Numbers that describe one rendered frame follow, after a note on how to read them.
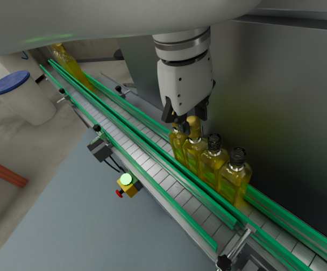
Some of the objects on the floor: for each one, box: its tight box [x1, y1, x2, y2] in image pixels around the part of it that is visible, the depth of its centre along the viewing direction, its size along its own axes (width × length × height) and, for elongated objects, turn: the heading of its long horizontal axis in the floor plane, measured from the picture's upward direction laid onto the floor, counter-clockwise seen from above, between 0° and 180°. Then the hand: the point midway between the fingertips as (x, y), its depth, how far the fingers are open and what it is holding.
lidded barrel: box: [0, 70, 56, 125], centre depth 282 cm, size 58×58×70 cm
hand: (192, 119), depth 39 cm, fingers open, 5 cm apart
